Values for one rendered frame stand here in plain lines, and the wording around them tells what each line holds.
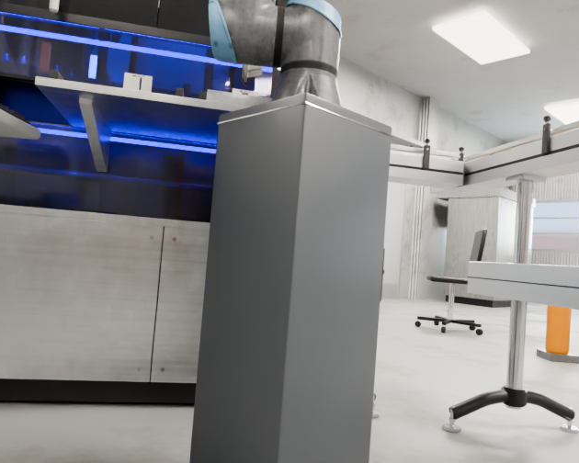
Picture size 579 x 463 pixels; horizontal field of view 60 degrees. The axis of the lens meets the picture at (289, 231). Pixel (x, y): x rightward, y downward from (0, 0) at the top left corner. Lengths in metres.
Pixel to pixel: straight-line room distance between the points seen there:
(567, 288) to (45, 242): 1.53
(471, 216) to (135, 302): 7.00
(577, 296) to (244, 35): 1.12
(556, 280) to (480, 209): 6.54
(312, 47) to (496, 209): 7.16
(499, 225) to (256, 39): 7.22
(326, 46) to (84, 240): 0.98
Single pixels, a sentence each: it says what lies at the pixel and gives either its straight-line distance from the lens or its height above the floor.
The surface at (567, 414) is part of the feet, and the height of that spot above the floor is 0.06.
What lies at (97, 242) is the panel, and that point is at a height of 0.51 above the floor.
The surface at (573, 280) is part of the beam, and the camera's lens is 1.61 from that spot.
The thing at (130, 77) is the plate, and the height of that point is 1.04.
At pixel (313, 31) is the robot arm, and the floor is 0.95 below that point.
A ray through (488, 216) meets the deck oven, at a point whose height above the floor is 1.36.
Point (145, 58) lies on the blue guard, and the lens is 1.74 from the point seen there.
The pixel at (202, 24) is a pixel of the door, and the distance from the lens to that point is 1.79.
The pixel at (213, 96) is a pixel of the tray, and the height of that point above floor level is 0.90.
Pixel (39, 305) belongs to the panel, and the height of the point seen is 0.31.
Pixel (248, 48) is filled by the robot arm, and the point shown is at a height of 0.91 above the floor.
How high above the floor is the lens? 0.51
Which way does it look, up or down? 3 degrees up
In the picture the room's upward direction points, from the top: 4 degrees clockwise
